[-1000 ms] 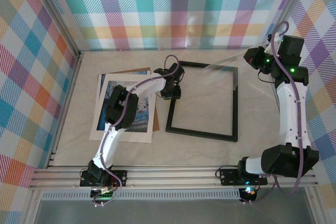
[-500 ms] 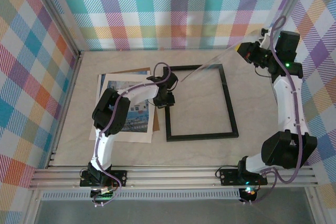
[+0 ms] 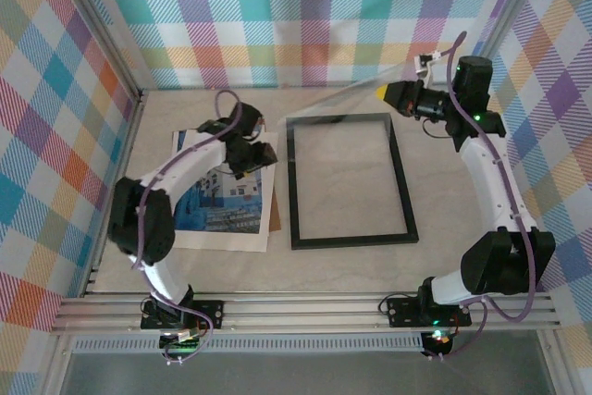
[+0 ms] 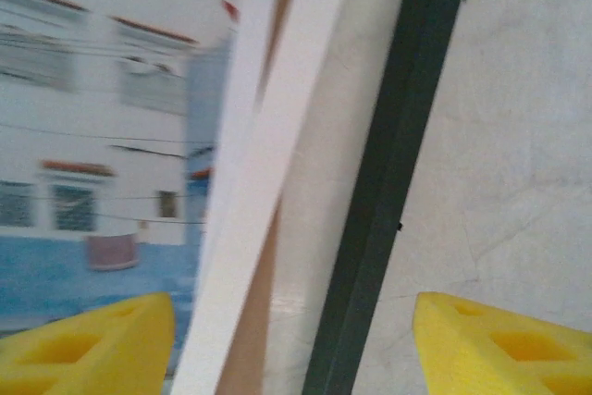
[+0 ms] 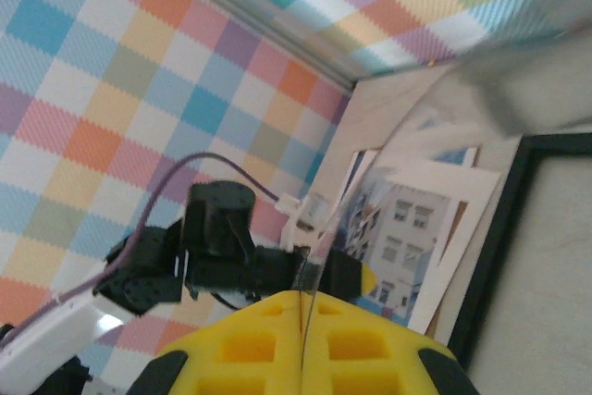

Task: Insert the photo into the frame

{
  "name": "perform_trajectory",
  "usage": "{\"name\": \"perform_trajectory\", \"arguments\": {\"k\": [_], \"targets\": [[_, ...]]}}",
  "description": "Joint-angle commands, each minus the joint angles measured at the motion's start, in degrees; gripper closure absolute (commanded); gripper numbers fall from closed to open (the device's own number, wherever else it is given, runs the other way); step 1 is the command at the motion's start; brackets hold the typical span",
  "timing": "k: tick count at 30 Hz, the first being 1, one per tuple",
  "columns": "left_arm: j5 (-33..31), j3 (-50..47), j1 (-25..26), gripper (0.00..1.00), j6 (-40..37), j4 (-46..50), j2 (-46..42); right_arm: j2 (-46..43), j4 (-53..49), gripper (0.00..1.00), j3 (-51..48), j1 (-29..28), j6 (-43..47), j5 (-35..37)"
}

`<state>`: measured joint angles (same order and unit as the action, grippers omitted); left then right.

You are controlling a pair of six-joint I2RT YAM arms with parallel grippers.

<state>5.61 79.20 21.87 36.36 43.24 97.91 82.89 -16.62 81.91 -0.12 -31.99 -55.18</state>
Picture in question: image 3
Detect clear acrylic sheet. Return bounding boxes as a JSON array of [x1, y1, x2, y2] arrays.
[[277, 61, 417, 128]]

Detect black wooden picture frame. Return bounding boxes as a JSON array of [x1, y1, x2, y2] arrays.
[[285, 112, 420, 252]]

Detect brown fibreboard backing board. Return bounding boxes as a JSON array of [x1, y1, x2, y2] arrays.
[[266, 179, 283, 233]]

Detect controller board with green light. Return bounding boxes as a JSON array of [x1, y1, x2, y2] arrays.
[[158, 327, 210, 367], [421, 327, 458, 360]]

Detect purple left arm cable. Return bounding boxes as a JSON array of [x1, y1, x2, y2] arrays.
[[131, 88, 246, 366]]

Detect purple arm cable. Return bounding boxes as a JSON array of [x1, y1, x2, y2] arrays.
[[427, 31, 542, 364], [131, 88, 246, 366]]

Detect aluminium corner post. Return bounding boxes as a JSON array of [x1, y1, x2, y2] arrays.
[[475, 0, 551, 63], [48, 0, 149, 103]]

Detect aluminium side rail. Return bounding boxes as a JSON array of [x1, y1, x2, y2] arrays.
[[82, 89, 149, 297]]

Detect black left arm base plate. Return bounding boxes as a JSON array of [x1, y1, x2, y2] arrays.
[[141, 297, 225, 332]]

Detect aluminium mounting rail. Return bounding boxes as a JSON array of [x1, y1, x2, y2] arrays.
[[49, 291, 563, 335]]

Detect grey slotted cable duct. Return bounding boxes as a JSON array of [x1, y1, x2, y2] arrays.
[[71, 332, 426, 355]]

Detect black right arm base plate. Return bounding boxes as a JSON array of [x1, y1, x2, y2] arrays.
[[385, 294, 474, 328]]

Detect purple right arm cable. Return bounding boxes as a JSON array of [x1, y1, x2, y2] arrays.
[[427, 31, 542, 364]]

